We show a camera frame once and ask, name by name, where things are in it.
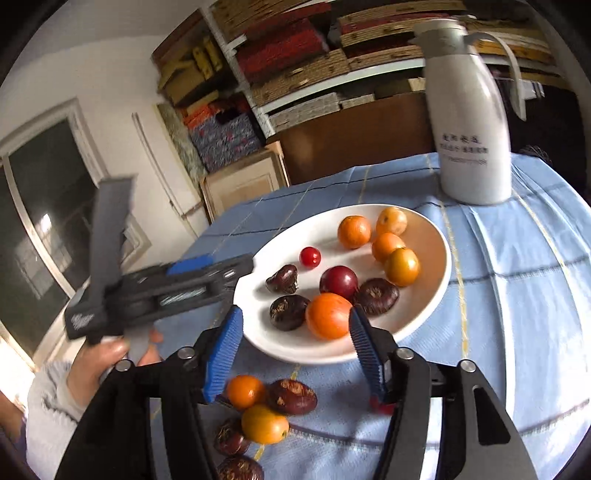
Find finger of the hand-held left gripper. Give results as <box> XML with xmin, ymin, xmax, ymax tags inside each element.
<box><xmin>166</xmin><ymin>255</ymin><xmax>256</xmax><ymax>291</ymax></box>

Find stacks of flat patterned boxes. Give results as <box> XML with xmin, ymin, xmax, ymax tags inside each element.
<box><xmin>212</xmin><ymin>0</ymin><xmax>566</xmax><ymax>132</ymax></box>

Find dark brown water chestnut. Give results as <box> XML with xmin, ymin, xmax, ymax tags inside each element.
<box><xmin>265</xmin><ymin>264</ymin><xmax>299</xmax><ymax>295</ymax></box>
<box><xmin>269</xmin><ymin>294</ymin><xmax>311</xmax><ymax>332</ymax></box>
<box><xmin>353</xmin><ymin>278</ymin><xmax>400</xmax><ymax>317</ymax></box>
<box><xmin>268</xmin><ymin>378</ymin><xmax>318</xmax><ymax>415</ymax></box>
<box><xmin>215</xmin><ymin>418</ymin><xmax>252</xmax><ymax>457</ymax></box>
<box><xmin>217</xmin><ymin>456</ymin><xmax>265</xmax><ymax>480</ymax></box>

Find stack of blue patterned boxes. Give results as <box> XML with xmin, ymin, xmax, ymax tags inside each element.
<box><xmin>188</xmin><ymin>110</ymin><xmax>265</xmax><ymax>172</ymax></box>

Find blue checked tablecloth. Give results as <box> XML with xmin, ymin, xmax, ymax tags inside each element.
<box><xmin>148</xmin><ymin>152</ymin><xmax>591</xmax><ymax>480</ymax></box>

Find white thermos jug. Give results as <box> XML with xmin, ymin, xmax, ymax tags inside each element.
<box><xmin>409</xmin><ymin>18</ymin><xmax>529</xmax><ymax>206</ymax></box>

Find white metal shelf rack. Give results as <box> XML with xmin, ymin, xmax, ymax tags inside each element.
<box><xmin>203</xmin><ymin>0</ymin><xmax>568</xmax><ymax>139</ymax></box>

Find brown wooden board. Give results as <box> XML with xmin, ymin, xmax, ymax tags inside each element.
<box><xmin>268</xmin><ymin>92</ymin><xmax>439</xmax><ymax>186</ymax></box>

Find light wooden picture frame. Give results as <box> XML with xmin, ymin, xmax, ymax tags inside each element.
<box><xmin>201</xmin><ymin>141</ymin><xmax>290</xmax><ymax>223</ymax></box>

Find stack of yellow-brown boxes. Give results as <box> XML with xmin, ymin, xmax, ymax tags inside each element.
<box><xmin>151</xmin><ymin>9</ymin><xmax>232</xmax><ymax>108</ymax></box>

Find white leaning strip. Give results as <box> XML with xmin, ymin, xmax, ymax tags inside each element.
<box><xmin>131</xmin><ymin>112</ymin><xmax>209</xmax><ymax>237</ymax></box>

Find mottled green board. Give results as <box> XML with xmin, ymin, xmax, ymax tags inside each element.
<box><xmin>157</xmin><ymin>102</ymin><xmax>209</xmax><ymax>186</ymax></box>

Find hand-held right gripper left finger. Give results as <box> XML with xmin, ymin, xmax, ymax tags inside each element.
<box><xmin>55</xmin><ymin>305</ymin><xmax>244</xmax><ymax>480</ymax></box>

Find greenish orange tomato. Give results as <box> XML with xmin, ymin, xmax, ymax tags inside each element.
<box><xmin>384</xmin><ymin>248</ymin><xmax>421</xmax><ymax>288</ymax></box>

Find white oval plate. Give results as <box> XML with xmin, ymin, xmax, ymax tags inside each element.
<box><xmin>233</xmin><ymin>203</ymin><xmax>453</xmax><ymax>366</ymax></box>

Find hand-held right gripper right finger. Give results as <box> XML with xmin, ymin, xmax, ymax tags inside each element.
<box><xmin>348</xmin><ymin>305</ymin><xmax>539</xmax><ymax>480</ymax></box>

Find small orange tangerine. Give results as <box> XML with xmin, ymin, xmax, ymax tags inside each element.
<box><xmin>226</xmin><ymin>375</ymin><xmax>267</xmax><ymax>411</ymax></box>
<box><xmin>241</xmin><ymin>404</ymin><xmax>290</xmax><ymax>445</ymax></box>
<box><xmin>372</xmin><ymin>232</ymin><xmax>407</xmax><ymax>264</ymax></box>
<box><xmin>337</xmin><ymin>215</ymin><xmax>372</xmax><ymax>250</ymax></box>

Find dark red plum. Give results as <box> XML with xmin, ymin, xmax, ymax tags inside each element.
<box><xmin>320</xmin><ymin>265</ymin><xmax>359</xmax><ymax>301</ymax></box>

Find person's left hand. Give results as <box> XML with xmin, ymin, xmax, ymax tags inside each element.
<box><xmin>67</xmin><ymin>329</ymin><xmax>164</xmax><ymax>409</ymax></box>

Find white framed dark window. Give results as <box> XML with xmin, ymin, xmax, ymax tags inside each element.
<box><xmin>0</xmin><ymin>99</ymin><xmax>154</xmax><ymax>366</ymax></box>

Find person's left forearm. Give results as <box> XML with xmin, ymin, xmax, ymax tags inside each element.
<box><xmin>25</xmin><ymin>360</ymin><xmax>95</xmax><ymax>478</ymax></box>

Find large orange tangerine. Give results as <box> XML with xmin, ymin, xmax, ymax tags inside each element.
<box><xmin>305</xmin><ymin>292</ymin><xmax>354</xmax><ymax>341</ymax></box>

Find pale orange citrus fruit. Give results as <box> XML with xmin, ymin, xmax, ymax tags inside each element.
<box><xmin>375</xmin><ymin>206</ymin><xmax>408</xmax><ymax>237</ymax></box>

